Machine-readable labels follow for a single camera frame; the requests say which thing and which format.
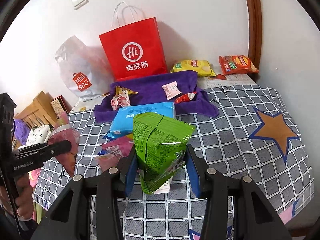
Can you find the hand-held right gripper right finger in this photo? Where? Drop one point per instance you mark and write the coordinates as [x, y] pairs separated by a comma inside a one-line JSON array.
[[193, 180]]

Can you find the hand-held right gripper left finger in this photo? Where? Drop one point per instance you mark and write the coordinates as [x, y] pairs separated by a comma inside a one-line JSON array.
[[130, 180]]

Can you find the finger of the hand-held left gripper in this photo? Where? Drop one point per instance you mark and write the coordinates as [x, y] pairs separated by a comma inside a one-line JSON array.
[[50, 150]]

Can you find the pink triangular snack packet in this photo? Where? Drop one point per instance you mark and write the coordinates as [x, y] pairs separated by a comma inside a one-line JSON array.
[[63, 135]]

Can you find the pink candy packet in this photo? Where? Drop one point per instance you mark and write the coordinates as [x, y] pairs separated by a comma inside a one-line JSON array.
[[107, 161]]

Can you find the large pink snack packet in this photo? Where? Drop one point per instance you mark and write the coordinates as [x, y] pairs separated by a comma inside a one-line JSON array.
[[117, 147]]

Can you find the small blue snack packet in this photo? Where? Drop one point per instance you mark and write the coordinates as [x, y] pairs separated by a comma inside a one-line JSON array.
[[102, 152]]

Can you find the green snack packet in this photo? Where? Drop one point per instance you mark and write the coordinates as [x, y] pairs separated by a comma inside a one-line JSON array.
[[160, 150]]

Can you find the pink strawberry print packet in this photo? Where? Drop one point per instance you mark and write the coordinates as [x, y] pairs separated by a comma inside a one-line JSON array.
[[120, 101]]

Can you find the red pink snack packet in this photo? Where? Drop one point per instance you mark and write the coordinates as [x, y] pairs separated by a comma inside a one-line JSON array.
[[185, 97]]

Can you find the yellow triangular snack packet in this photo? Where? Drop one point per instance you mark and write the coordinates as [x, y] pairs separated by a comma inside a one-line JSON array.
[[122, 90]]

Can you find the purple cloth tray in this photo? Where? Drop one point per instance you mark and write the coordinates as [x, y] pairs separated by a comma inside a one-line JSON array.
[[150, 90]]

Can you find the pink white packet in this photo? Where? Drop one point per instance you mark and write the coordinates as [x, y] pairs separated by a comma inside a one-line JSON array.
[[171, 90]]

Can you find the person's left hand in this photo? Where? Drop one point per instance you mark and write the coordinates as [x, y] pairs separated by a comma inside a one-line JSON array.
[[25, 195]]

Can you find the purple plush cloth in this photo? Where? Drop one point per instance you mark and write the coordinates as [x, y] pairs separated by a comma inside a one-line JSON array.
[[21, 130]]

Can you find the white dotted cloth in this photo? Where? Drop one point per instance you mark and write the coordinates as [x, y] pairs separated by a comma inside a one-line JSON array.
[[38, 135]]

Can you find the patterned book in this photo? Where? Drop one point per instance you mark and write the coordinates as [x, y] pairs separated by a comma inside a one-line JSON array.
[[60, 106]]

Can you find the grey checked blanket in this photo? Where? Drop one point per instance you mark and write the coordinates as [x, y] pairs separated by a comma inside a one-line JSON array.
[[237, 135]]

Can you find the blue tissue pack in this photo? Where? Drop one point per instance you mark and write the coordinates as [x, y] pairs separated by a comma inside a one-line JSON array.
[[142, 112]]

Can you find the white plastic bag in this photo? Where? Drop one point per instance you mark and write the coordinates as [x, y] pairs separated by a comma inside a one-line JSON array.
[[77, 70]]

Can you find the yellow chip bag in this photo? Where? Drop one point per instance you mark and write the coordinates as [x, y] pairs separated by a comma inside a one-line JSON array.
[[192, 67]]

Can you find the orange chip bag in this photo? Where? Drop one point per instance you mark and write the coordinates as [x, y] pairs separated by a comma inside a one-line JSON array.
[[237, 65]]

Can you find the red paper bag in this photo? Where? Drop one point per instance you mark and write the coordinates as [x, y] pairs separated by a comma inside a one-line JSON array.
[[135, 52]]

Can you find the white light switch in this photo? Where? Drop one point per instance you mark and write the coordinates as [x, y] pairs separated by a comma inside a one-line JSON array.
[[80, 0]]

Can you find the brown wooden door frame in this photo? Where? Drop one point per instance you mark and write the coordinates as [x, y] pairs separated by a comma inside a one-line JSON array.
[[253, 30]]

